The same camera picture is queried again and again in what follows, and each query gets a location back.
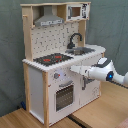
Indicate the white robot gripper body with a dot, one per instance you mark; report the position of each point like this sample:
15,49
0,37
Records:
90,72

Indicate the black toy stovetop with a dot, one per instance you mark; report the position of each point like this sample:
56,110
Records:
52,59

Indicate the left red stove knob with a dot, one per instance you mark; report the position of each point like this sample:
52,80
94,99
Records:
56,75

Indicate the grey range hood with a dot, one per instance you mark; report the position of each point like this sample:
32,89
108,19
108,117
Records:
48,18

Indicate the white toy microwave door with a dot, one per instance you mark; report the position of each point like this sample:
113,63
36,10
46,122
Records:
74,12

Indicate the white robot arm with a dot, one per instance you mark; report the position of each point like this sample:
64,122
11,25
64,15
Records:
112,75

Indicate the white toy oven door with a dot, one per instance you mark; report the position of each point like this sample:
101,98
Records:
64,97

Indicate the wooden toy kitchen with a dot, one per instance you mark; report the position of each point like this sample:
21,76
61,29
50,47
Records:
40,84

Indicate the grey cabinet door handle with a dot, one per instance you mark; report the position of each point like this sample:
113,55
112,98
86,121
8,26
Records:
84,83

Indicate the metal toy sink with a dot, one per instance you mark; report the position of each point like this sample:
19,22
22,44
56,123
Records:
79,51

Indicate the black toy faucet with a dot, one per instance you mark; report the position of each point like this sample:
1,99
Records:
72,42

